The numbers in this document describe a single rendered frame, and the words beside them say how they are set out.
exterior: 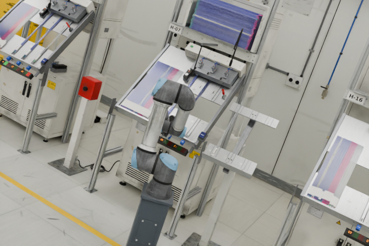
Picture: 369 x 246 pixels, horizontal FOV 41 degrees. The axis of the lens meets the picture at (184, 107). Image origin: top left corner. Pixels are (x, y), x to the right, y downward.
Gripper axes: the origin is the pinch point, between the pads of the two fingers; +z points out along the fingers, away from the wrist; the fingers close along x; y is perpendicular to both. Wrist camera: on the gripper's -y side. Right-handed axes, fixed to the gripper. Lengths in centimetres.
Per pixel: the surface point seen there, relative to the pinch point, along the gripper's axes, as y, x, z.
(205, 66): -63, -7, -4
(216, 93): -48.5, 9.8, 1.6
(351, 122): -69, 104, 0
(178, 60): -63, -32, 2
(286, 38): -198, 4, 80
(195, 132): -11.7, 14.2, 1.6
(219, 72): -62, 5, -4
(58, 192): 63, -61, 38
